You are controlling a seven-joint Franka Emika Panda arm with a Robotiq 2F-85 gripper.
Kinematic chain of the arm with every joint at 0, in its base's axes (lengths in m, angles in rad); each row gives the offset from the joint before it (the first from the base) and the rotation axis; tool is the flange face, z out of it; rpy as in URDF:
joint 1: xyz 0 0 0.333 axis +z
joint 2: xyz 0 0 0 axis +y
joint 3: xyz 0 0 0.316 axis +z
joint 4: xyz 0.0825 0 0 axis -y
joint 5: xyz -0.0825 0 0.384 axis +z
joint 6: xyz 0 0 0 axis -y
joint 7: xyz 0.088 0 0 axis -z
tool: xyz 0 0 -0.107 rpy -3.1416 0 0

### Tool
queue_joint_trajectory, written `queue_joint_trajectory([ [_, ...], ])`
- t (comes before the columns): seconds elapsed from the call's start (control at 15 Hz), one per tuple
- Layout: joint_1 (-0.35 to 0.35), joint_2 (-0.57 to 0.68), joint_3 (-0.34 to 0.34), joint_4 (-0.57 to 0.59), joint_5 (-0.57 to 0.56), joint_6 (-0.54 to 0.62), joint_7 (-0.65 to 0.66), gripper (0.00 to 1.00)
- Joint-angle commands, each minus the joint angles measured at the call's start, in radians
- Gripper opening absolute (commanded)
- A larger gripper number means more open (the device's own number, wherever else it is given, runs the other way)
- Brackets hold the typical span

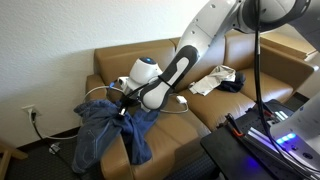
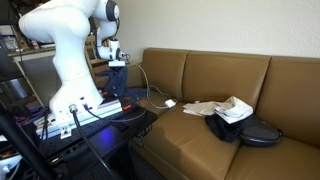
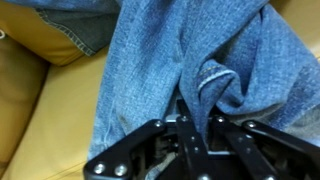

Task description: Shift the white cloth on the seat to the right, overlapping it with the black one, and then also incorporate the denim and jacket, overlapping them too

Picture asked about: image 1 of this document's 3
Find white cloth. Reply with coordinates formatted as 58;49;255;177
188;64;238;97

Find brown leather sofa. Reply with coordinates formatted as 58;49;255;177
84;29;319;180

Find white wall outlet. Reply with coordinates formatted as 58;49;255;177
21;104;43;118

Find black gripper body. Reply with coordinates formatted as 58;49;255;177
114;91;143;118

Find black cloth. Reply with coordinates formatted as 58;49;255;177
216;71;247;94

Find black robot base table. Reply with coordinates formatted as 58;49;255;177
199;97;320;180

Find red handled clamp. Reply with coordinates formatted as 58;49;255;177
216;112;246;138

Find wooden furniture leg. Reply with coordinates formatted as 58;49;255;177
0;139;30;180

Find white power adapter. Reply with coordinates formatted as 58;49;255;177
175;95;188;105

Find wooden side table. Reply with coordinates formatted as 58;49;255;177
259;31;318;63

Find black power cord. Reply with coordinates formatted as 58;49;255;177
29;112;83;180

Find blue denim jeans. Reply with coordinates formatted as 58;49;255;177
71;98;161;175

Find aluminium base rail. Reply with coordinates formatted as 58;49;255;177
244;109;301;158

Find grey plug on floor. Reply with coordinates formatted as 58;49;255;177
47;142;63;156

